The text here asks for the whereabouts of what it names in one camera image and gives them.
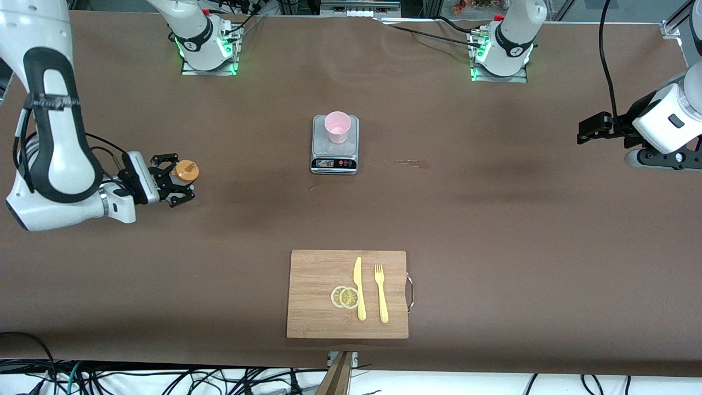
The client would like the sauce bottle with orange cap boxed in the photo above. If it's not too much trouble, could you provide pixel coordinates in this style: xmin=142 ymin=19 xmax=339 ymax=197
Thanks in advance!
xmin=171 ymin=159 xmax=200 ymax=185

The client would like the pink plastic cup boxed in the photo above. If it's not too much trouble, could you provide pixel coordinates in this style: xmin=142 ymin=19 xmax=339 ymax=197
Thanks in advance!
xmin=324 ymin=111 xmax=352 ymax=145

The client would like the brown table cover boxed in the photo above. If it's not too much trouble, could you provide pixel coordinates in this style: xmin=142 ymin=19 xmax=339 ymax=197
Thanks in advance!
xmin=0 ymin=11 xmax=702 ymax=377

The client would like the aluminium corner profile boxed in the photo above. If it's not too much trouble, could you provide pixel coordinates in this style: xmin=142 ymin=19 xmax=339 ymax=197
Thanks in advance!
xmin=660 ymin=0 xmax=702 ymax=39

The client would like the silver digital kitchen scale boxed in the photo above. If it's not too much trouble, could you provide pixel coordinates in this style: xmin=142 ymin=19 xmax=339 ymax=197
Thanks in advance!
xmin=310 ymin=114 xmax=360 ymax=175

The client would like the wooden cutting board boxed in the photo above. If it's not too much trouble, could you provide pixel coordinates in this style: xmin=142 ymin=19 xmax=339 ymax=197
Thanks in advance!
xmin=286 ymin=250 xmax=415 ymax=340

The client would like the yellow plastic knife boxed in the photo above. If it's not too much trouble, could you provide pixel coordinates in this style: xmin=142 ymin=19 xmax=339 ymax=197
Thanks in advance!
xmin=353 ymin=257 xmax=367 ymax=321

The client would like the yellow plastic fork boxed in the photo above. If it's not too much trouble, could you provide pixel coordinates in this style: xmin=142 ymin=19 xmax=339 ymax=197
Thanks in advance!
xmin=374 ymin=263 xmax=389 ymax=324

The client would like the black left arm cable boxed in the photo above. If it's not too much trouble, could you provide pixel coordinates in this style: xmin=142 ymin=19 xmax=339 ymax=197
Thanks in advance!
xmin=598 ymin=0 xmax=627 ymax=128

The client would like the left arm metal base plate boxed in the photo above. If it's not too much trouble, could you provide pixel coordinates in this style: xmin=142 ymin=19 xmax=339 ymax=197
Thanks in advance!
xmin=469 ymin=27 xmax=529 ymax=83

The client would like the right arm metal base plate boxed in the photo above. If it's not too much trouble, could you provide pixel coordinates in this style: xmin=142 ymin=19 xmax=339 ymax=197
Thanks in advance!
xmin=181 ymin=16 xmax=243 ymax=76

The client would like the black cable across table cover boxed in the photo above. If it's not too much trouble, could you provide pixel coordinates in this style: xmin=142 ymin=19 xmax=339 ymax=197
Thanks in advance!
xmin=378 ymin=15 xmax=486 ymax=49

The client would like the black looped floor cable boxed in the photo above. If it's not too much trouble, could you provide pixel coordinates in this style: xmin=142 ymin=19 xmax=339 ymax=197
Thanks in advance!
xmin=0 ymin=331 xmax=56 ymax=395

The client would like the teal floor cable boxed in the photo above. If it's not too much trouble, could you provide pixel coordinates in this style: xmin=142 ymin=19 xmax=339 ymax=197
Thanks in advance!
xmin=52 ymin=361 xmax=84 ymax=395

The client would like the wooden post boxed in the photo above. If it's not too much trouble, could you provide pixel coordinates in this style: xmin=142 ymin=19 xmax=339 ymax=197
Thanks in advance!
xmin=315 ymin=351 xmax=353 ymax=395

